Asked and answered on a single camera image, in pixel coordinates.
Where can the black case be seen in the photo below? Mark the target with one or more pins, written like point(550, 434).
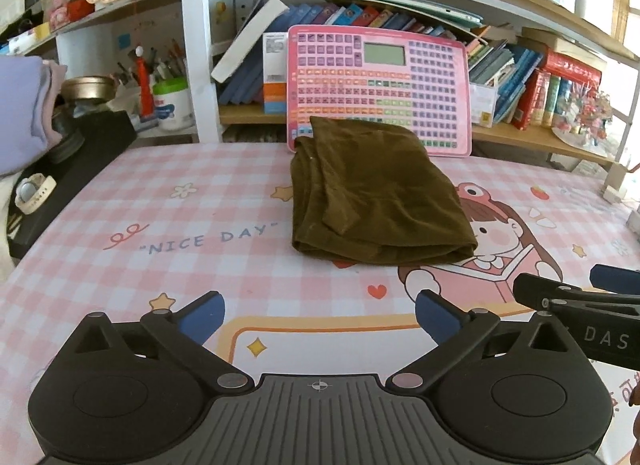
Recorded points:
point(85, 155)

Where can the white smartwatch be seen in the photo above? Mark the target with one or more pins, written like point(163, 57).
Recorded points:
point(32, 192)

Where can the thick white book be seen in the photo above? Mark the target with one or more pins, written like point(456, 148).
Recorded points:
point(250, 40)

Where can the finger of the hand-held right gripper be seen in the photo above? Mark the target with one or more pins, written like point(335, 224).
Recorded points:
point(612, 276)
point(535, 287)

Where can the white tub with green lid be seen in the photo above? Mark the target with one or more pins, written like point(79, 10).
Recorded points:
point(172, 105)

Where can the red dictionaries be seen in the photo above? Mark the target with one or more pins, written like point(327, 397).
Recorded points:
point(570, 67)

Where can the white and orange box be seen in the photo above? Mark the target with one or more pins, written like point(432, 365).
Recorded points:
point(275, 70)

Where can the row of blue books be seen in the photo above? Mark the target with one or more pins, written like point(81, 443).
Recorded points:
point(240, 87)

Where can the stack of lilac clothes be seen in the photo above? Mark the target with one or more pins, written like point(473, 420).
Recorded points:
point(25, 105)

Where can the gold metal bowl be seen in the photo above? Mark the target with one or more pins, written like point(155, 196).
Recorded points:
point(87, 89)

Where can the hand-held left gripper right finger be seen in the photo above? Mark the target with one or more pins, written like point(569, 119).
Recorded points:
point(439, 317)

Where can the red round ornament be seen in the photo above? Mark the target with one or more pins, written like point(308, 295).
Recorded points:
point(80, 7)

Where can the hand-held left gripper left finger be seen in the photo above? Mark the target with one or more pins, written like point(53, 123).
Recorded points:
point(202, 317)

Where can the pink checked printed desk mat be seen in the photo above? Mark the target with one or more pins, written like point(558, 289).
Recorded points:
point(150, 195)

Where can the pink toy learning tablet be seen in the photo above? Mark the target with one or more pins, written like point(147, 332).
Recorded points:
point(350, 75)

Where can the bunch of pens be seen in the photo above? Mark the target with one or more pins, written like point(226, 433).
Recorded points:
point(170, 67)

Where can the colourful candy bouquet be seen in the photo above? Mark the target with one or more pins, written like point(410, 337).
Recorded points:
point(582, 115)

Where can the brown garment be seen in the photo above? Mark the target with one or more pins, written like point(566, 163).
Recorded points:
point(380, 195)

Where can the red tasselled pen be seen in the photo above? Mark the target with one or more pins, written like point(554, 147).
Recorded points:
point(143, 85)

